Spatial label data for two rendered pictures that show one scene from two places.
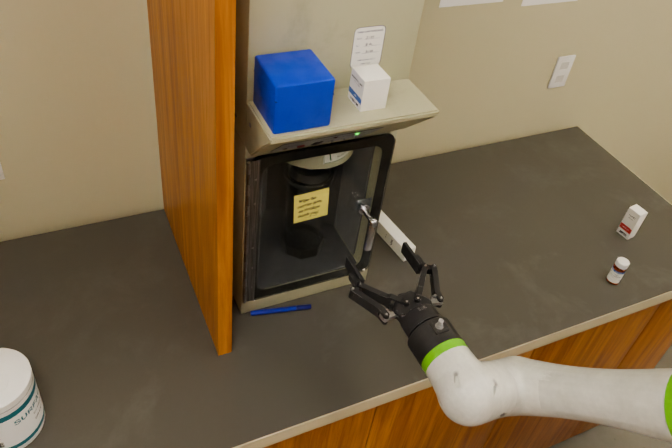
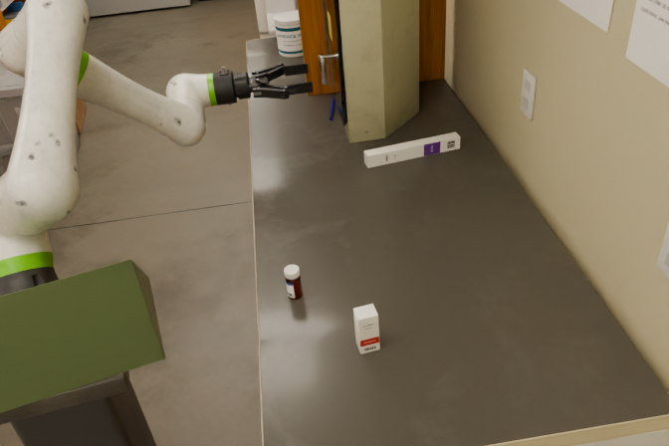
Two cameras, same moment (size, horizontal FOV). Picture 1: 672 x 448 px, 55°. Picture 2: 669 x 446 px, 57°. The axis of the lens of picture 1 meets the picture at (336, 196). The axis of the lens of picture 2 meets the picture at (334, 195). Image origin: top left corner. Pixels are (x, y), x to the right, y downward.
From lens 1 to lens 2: 2.35 m
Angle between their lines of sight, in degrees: 85
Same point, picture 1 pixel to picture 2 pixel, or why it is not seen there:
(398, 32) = not seen: outside the picture
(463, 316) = (294, 182)
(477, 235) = (389, 211)
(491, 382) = (175, 81)
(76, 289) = not seen: hidden behind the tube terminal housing
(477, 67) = (586, 125)
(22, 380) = (285, 20)
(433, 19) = (556, 14)
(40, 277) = not seen: hidden behind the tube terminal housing
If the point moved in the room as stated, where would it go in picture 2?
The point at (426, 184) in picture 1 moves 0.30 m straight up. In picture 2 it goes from (476, 193) to (483, 86)
